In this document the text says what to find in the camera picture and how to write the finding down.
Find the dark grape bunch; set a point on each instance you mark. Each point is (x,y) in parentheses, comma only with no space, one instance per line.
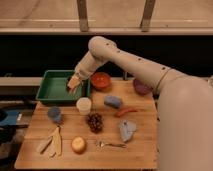
(95,122)

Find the white plastic cup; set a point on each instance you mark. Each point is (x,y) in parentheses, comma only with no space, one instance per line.
(84,105)

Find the purple bowl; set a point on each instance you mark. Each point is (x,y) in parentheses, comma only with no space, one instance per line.
(141,88)

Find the red bowl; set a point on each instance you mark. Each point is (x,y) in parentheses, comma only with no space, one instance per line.
(100,80)

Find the blue sponge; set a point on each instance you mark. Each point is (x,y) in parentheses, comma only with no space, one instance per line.
(112,101)

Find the orange carrot toy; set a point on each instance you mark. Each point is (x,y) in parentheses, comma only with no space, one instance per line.
(124,111)

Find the grey blue cloth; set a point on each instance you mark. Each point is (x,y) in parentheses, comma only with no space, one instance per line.
(127,129)

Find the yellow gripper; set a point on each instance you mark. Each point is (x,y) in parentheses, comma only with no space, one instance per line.
(73,84)

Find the metal fork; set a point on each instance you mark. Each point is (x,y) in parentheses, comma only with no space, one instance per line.
(102,144)

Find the blue plastic cup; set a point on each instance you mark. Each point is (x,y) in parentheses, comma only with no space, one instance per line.
(54,113)

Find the green plastic tray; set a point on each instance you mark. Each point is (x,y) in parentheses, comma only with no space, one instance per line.
(53,88)

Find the blue object at left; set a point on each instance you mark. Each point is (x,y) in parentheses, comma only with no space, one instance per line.
(12,118)

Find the yellow apple toy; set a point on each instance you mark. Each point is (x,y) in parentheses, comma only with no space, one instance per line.
(78,145)

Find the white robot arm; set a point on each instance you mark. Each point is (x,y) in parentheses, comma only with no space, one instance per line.
(185,105)

